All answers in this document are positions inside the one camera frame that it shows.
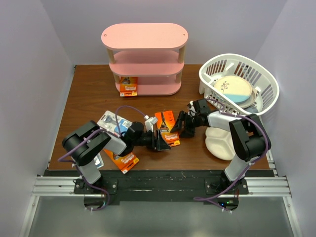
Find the cream and blue floral plate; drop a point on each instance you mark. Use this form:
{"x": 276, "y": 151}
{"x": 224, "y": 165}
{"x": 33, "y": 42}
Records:
{"x": 234, "y": 88}

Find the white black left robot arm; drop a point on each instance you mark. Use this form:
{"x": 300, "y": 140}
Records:
{"x": 84, "y": 144}

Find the pink three-tier wooden shelf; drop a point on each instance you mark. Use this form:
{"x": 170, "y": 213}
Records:
{"x": 153, "y": 52}

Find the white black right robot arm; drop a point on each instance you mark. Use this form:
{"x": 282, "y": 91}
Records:
{"x": 250, "y": 140}

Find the cream divided plate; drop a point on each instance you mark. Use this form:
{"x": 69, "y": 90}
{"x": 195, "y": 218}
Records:
{"x": 219, "y": 143}

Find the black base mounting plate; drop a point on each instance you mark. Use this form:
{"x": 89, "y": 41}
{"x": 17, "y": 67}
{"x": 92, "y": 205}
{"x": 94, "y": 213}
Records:
{"x": 160, "y": 186}

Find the orange razor box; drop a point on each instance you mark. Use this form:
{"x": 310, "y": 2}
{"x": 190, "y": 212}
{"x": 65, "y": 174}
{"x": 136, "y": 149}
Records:
{"x": 124, "y": 163}
{"x": 165, "y": 124}
{"x": 128, "y": 86}

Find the blue razor blister pack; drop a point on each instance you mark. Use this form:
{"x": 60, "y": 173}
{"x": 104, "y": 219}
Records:
{"x": 115, "y": 125}
{"x": 98, "y": 161}

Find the white plastic laundry basket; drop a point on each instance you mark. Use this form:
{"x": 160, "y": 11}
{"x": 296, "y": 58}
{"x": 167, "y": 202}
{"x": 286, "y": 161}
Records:
{"x": 265, "y": 88}

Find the aluminium frame rail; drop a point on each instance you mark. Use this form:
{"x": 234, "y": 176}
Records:
{"x": 265, "y": 206}

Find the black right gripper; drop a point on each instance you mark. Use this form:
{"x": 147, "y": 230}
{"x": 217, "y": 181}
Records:
{"x": 187, "y": 132}

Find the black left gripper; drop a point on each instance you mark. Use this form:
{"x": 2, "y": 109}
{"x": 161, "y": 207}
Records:
{"x": 161, "y": 144}

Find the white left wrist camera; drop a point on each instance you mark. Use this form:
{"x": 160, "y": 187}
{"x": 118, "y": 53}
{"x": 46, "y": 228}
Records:
{"x": 150, "y": 122}

